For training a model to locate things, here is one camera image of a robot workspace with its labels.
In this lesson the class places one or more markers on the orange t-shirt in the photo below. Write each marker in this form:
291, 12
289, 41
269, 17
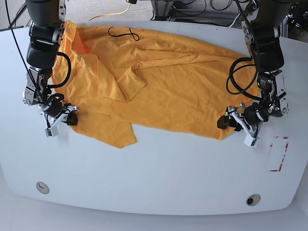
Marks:
122, 77

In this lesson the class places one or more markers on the left table cable grommet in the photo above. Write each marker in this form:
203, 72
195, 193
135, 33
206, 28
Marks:
42, 188

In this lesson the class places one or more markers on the table cable grommet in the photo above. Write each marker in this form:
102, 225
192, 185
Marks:
42, 188
253, 200

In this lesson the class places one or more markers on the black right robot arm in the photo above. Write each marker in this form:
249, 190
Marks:
45, 33

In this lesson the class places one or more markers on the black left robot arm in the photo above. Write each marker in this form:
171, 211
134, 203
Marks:
262, 36

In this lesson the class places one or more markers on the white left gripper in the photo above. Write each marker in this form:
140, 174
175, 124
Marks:
234, 117

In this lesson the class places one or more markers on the aluminium frame stand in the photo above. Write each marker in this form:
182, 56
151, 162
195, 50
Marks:
208, 12

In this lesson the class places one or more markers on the red tape rectangle marking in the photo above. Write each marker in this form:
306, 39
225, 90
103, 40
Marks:
277, 152

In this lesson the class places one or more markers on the right table cable grommet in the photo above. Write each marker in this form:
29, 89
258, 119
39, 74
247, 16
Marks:
253, 200

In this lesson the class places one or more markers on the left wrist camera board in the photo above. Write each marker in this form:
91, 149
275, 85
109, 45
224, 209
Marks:
251, 141

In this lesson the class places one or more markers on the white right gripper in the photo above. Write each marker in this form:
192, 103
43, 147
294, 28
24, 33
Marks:
53, 116

